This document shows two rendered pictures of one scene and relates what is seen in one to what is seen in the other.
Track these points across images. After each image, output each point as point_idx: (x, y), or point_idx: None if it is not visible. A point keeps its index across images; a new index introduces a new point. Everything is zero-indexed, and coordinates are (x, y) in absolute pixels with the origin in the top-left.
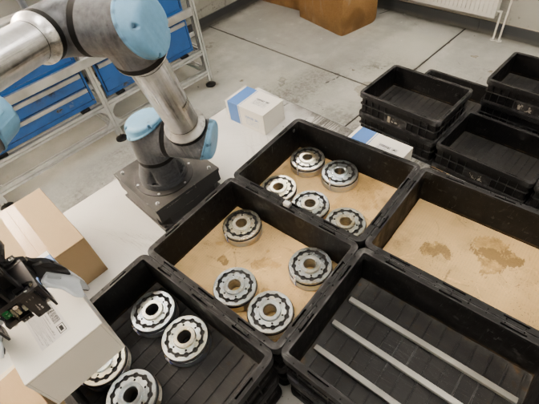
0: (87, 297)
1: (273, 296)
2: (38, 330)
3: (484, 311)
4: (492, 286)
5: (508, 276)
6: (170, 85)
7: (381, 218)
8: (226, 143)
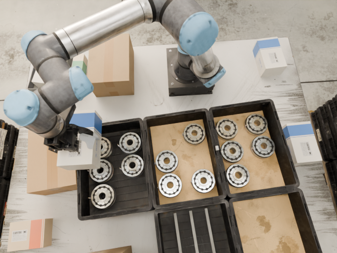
0: (118, 102)
1: (176, 179)
2: None
3: None
4: None
5: None
6: (202, 57)
7: (249, 194)
8: (236, 66)
